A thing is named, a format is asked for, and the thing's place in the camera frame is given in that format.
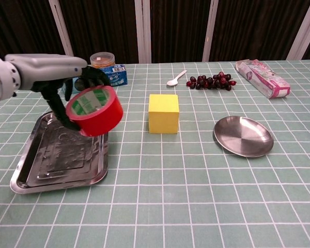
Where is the pink floral carton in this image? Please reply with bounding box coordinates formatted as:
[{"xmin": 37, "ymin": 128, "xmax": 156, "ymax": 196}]
[{"xmin": 235, "ymin": 59, "xmax": 291, "ymax": 100}]

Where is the round steel plate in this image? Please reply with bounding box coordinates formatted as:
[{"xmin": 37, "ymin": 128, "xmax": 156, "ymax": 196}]
[{"xmin": 213, "ymin": 116, "xmax": 274, "ymax": 158}]

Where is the green checked tablecloth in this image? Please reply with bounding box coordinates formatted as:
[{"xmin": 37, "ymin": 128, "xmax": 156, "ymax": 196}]
[{"xmin": 0, "ymin": 59, "xmax": 310, "ymax": 248}]

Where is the dark red grape bunch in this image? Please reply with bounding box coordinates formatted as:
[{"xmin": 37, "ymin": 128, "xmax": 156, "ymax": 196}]
[{"xmin": 186, "ymin": 71, "xmax": 237, "ymax": 91}]

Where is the black pleated curtain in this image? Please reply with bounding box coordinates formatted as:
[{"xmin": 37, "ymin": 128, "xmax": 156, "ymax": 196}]
[{"xmin": 0, "ymin": 0, "xmax": 310, "ymax": 67}]

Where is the yellow foam cube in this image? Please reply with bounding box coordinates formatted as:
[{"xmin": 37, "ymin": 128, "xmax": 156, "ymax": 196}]
[{"xmin": 148, "ymin": 94, "xmax": 180, "ymax": 134}]

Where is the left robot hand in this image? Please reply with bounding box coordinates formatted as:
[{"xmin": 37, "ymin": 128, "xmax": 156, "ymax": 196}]
[{"xmin": 5, "ymin": 53, "xmax": 112, "ymax": 131}]

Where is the blue cookie box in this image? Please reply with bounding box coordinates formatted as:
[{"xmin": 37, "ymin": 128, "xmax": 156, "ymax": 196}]
[{"xmin": 60, "ymin": 64, "xmax": 128, "ymax": 95}]

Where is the clear jar with orange contents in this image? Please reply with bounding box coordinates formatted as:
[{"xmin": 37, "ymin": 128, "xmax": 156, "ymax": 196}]
[{"xmin": 89, "ymin": 52, "xmax": 116, "ymax": 69}]

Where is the white frame post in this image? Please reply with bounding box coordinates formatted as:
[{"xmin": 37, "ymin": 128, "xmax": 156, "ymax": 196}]
[
  {"xmin": 134, "ymin": 0, "xmax": 152, "ymax": 64},
  {"xmin": 202, "ymin": 0, "xmax": 220, "ymax": 63},
  {"xmin": 286, "ymin": 0, "xmax": 310, "ymax": 60},
  {"xmin": 48, "ymin": 0, "xmax": 76, "ymax": 65}
]

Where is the red tape roll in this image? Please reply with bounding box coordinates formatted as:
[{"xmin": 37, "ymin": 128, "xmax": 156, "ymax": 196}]
[{"xmin": 65, "ymin": 85, "xmax": 124, "ymax": 137}]

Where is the white plastic spoon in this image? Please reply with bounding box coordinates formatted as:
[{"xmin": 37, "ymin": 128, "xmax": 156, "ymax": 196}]
[{"xmin": 166, "ymin": 70, "xmax": 188, "ymax": 86}]

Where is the rectangular steel tray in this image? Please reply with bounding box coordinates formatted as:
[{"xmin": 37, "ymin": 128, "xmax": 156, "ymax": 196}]
[{"xmin": 10, "ymin": 111, "xmax": 110, "ymax": 195}]

